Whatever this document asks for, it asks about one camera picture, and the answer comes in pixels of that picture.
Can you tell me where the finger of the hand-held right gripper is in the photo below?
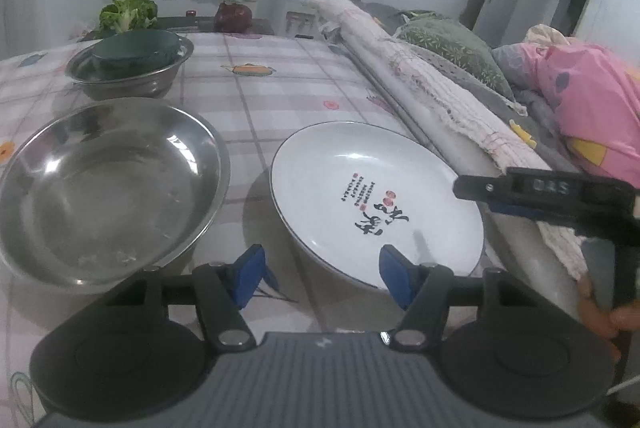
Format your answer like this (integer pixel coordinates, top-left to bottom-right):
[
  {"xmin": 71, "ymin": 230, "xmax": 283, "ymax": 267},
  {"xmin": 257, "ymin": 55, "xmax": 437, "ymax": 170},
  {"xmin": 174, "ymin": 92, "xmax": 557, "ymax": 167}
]
[
  {"xmin": 487, "ymin": 202, "xmax": 538, "ymax": 221},
  {"xmin": 452, "ymin": 174, "xmax": 511, "ymax": 204}
]

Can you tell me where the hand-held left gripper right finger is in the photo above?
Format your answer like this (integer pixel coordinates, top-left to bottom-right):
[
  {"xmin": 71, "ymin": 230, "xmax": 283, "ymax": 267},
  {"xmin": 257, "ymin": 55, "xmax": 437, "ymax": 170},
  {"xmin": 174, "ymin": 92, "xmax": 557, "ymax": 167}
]
[{"xmin": 378, "ymin": 244, "xmax": 523, "ymax": 355}]

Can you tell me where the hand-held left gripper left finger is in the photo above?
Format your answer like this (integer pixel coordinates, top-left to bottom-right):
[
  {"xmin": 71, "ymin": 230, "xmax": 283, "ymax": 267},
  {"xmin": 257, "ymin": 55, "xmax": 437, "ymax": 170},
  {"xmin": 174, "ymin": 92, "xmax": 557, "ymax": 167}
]
[{"xmin": 102, "ymin": 244, "xmax": 266, "ymax": 355}]

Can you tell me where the white printed plate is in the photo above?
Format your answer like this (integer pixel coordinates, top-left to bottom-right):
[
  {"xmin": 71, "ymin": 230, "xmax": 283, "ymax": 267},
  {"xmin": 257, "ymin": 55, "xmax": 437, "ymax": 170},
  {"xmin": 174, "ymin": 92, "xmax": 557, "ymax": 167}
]
[{"xmin": 270, "ymin": 120, "xmax": 486, "ymax": 294}]

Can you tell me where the large shallow steel bowl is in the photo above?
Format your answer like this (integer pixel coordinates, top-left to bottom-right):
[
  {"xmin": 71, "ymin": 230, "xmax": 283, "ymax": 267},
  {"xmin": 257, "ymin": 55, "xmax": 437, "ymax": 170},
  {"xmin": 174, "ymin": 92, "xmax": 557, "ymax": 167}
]
[{"xmin": 0, "ymin": 98, "xmax": 232, "ymax": 291}]

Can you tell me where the deep steel bowl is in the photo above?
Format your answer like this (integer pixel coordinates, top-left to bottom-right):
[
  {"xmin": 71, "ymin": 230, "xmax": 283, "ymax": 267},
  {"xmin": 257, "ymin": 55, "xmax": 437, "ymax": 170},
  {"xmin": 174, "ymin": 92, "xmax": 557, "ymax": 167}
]
[{"xmin": 65, "ymin": 32, "xmax": 195, "ymax": 100}]

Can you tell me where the dark green bowl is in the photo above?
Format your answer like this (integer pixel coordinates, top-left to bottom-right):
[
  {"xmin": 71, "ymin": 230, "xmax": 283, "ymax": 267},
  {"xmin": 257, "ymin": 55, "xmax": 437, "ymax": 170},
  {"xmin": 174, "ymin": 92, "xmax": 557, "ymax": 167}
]
[{"xmin": 91, "ymin": 30, "xmax": 183, "ymax": 71}]

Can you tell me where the person's right hand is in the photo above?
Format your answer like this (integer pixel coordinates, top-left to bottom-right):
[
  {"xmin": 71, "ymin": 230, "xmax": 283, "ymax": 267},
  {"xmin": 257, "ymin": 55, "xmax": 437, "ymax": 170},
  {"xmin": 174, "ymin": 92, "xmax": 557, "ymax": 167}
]
[{"xmin": 575, "ymin": 278, "xmax": 640, "ymax": 361}]

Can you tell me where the grey blanket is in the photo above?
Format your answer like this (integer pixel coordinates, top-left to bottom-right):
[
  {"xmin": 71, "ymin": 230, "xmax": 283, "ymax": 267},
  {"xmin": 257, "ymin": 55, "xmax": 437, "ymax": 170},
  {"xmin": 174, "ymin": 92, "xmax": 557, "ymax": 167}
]
[{"xmin": 492, "ymin": 85, "xmax": 581, "ymax": 169}]

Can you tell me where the rolled white quilt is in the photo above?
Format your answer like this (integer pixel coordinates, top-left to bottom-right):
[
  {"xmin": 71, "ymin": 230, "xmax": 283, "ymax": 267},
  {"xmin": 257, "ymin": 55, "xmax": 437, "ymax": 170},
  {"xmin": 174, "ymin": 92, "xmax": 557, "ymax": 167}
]
[{"xmin": 307, "ymin": 0, "xmax": 601, "ymax": 324}]

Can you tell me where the pink printed blanket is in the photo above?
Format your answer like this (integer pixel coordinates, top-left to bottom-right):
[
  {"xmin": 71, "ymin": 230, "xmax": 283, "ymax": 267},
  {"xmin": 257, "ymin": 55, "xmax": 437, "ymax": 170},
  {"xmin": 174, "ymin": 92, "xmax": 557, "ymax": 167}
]
[{"xmin": 492, "ymin": 24, "xmax": 640, "ymax": 189}]

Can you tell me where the green patterned pillow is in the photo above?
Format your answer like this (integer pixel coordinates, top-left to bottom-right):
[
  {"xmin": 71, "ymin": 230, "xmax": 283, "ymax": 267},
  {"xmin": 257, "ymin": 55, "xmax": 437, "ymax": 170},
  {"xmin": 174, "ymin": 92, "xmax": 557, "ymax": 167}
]
[{"xmin": 395, "ymin": 10, "xmax": 518, "ymax": 101}]

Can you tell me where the pink checked tablecloth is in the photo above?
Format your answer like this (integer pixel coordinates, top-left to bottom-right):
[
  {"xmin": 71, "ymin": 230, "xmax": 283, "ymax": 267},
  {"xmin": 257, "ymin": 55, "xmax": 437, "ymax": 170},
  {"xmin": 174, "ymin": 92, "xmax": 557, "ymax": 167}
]
[{"xmin": 0, "ymin": 30, "xmax": 451, "ymax": 428}]

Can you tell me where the red cabbage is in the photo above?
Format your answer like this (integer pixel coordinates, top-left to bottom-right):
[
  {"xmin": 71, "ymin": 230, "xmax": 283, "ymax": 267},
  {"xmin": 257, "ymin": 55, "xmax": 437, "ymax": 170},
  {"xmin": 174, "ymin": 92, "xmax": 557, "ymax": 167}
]
[{"xmin": 214, "ymin": 0, "xmax": 253, "ymax": 34}]

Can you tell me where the green leafy lettuce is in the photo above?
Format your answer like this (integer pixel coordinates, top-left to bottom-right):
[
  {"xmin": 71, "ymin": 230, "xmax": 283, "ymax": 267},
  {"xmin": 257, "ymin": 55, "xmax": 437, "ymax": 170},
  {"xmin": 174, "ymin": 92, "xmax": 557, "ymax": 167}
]
[{"xmin": 98, "ymin": 0, "xmax": 160, "ymax": 34}]

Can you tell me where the white cable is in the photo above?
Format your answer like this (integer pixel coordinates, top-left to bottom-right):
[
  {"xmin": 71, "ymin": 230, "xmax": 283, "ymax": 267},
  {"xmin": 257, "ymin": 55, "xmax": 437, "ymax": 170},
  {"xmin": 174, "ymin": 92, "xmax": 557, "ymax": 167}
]
[{"xmin": 607, "ymin": 377, "xmax": 640, "ymax": 396}]

